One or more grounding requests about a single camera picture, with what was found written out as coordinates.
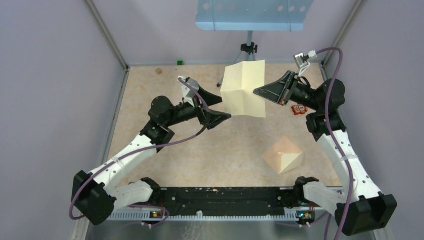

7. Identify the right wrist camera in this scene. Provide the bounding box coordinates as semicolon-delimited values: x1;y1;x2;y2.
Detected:
293;50;317;77

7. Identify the white cable duct strip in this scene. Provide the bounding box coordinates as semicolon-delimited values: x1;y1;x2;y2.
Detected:
107;209;299;222

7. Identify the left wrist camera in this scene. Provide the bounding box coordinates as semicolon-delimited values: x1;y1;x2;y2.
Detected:
178;76;200;107

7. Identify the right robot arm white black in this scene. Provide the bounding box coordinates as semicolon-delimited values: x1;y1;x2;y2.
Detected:
254;71;398;236

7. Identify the cream paper letter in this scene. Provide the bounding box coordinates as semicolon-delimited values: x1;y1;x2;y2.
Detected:
220;60;266;118

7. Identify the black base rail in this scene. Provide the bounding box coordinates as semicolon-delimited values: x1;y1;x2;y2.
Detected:
144;187;318;217

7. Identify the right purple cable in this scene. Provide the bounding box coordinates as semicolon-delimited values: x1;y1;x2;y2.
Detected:
308;47;355;240

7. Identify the peach envelope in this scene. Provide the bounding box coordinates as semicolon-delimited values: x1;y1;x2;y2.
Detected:
261;136;305;175

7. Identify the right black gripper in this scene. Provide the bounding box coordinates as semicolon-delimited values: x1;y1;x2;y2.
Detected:
253;71;321;112

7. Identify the red toy block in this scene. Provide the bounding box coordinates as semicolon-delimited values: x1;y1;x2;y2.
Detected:
291;104;309;116

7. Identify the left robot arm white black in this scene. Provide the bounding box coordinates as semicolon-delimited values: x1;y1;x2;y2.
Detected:
68;79;232;226

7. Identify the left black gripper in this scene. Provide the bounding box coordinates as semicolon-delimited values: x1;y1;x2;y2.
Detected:
165;83;232;129

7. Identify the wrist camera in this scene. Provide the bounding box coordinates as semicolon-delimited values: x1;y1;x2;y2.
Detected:
178;76;200;107
293;50;317;77

